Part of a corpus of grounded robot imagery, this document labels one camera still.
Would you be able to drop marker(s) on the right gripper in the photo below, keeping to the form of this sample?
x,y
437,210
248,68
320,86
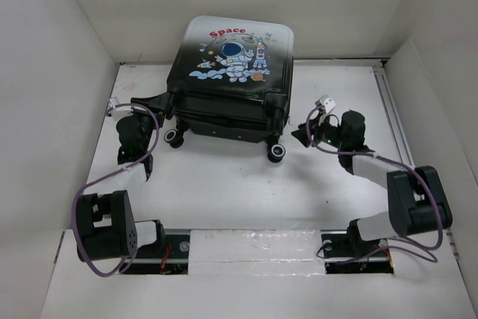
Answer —
x,y
302,135

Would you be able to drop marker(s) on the aluminium rail frame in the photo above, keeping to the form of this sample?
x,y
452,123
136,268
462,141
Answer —
x,y
396,124

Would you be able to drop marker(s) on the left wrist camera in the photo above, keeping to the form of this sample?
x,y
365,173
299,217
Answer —
x,y
117,111

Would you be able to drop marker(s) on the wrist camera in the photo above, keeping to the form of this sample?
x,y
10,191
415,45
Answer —
x,y
117,111
325,104

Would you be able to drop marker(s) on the black kids suitcase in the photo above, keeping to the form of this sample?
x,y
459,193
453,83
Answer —
x,y
233,79

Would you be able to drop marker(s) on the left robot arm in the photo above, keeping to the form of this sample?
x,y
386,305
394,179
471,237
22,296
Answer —
x,y
104,223

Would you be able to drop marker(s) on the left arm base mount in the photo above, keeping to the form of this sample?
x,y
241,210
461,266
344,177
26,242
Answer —
x,y
160,251

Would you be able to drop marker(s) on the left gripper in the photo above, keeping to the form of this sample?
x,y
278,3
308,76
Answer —
x,y
158,103

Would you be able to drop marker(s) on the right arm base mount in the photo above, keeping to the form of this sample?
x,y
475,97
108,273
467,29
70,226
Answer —
x,y
344,253

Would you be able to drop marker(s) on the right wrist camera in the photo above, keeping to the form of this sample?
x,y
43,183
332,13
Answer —
x,y
325,104

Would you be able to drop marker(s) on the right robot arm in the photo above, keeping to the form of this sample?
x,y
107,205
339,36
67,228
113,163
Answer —
x,y
417,203

